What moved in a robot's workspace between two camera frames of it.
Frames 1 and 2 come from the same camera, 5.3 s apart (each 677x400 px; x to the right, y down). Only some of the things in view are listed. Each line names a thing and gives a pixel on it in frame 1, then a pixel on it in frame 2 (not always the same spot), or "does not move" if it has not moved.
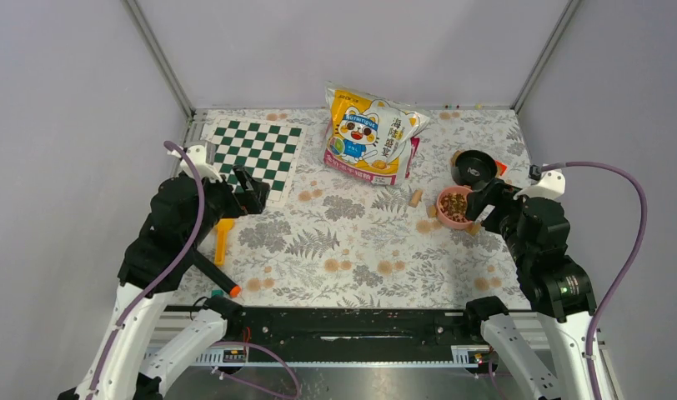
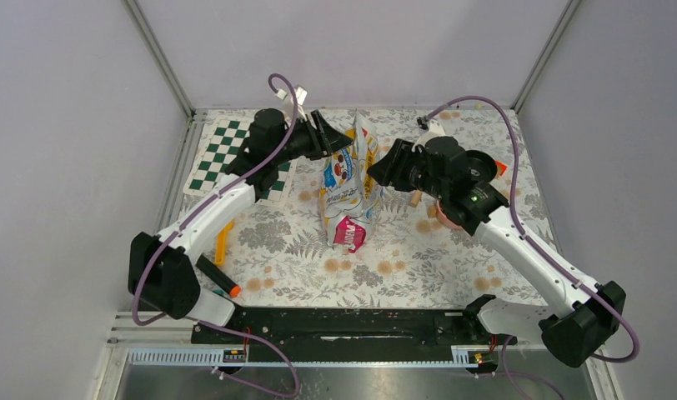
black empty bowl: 471,167 does not move
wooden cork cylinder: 415,197 does not move
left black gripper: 253,199 -> 325,140
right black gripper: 500,192 -> 392,167
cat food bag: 368,136 -> 349,201
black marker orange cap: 217,274 does not move
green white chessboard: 271,150 does not move
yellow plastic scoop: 223,225 does not move
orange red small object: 500,168 does not move
